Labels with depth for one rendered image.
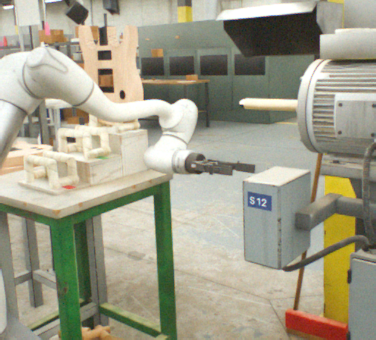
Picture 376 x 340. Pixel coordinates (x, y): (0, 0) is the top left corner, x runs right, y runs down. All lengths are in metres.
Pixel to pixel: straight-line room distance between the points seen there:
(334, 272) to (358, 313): 1.26
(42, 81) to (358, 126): 0.83
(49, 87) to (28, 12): 1.82
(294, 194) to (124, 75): 1.03
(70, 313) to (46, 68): 0.85
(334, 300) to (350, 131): 1.50
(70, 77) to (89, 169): 0.55
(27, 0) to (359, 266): 2.53
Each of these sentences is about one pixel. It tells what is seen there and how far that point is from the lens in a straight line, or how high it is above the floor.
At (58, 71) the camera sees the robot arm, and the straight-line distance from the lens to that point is 1.39.
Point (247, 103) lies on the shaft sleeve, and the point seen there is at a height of 1.25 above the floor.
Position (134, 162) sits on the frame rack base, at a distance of 2.00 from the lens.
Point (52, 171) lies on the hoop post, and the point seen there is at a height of 1.01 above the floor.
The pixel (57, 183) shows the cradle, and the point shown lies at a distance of 1.83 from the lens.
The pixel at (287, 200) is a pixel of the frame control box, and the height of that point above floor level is 1.08.
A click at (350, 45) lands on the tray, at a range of 1.27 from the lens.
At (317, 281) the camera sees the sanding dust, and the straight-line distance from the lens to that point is 3.21.
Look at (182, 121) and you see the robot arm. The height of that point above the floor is 1.17.
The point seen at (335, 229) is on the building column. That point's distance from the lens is 2.45.
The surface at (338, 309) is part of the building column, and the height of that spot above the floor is 0.15.
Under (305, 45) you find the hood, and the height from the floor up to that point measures 1.41.
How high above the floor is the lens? 1.41
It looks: 11 degrees down
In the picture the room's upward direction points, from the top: 2 degrees counter-clockwise
